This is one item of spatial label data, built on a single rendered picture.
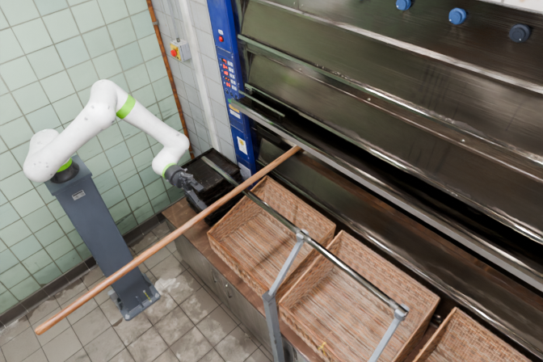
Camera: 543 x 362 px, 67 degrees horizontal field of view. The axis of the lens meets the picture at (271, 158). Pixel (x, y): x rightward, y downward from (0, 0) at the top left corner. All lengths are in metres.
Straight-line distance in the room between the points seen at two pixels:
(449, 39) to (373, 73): 0.30
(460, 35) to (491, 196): 0.54
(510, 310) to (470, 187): 0.56
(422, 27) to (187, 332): 2.30
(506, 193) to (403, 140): 0.38
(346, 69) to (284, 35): 0.35
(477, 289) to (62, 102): 2.33
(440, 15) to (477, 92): 0.25
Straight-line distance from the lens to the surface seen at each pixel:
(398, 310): 1.58
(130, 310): 3.10
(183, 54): 2.53
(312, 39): 1.69
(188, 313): 2.99
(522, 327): 1.90
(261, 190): 2.48
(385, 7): 1.44
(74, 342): 3.19
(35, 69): 2.60
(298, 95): 1.88
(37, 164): 2.03
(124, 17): 2.70
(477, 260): 1.77
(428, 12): 1.36
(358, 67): 1.56
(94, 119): 1.82
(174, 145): 2.09
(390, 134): 1.62
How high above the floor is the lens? 2.54
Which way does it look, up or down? 41 degrees down
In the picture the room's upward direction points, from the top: 6 degrees counter-clockwise
